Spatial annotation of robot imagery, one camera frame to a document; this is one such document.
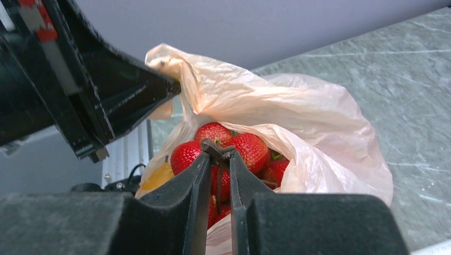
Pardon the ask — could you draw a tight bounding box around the red fake strawberry bunch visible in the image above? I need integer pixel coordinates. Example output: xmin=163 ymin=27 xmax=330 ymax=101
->
xmin=170 ymin=122 xmax=289 ymax=228

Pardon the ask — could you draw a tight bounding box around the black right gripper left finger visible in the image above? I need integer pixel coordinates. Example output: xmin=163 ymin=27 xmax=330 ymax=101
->
xmin=140 ymin=152 xmax=211 ymax=254

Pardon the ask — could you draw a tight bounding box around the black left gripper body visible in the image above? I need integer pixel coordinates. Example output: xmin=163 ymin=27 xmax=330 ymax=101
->
xmin=1 ymin=1 xmax=108 ymax=162

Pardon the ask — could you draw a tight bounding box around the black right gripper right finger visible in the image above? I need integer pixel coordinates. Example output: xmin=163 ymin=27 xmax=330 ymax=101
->
xmin=229 ymin=150 xmax=273 ymax=254

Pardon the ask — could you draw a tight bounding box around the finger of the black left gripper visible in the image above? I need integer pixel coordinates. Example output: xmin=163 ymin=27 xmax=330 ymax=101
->
xmin=58 ymin=1 xmax=181 ymax=141

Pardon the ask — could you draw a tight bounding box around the peach plastic bag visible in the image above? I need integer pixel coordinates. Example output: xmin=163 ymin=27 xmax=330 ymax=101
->
xmin=141 ymin=44 xmax=408 ymax=254

